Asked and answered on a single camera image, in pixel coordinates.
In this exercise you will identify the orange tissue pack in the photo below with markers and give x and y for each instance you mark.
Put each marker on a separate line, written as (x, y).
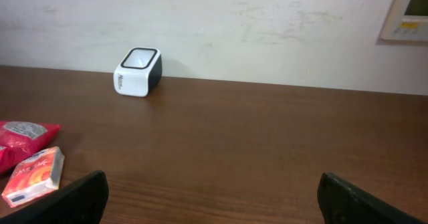
(34, 177)

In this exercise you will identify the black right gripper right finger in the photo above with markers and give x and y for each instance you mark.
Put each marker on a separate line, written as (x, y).
(341, 202)

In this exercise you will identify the white black barcode scanner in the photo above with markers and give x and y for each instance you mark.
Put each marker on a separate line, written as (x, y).
(139, 72)

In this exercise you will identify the red snack bag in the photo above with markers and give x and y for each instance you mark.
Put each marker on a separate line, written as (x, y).
(20, 140)

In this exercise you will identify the beige wall control panel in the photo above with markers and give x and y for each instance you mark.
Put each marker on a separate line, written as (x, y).
(406, 21)

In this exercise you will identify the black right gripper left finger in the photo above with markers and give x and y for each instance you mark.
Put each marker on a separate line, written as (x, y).
(82, 201)

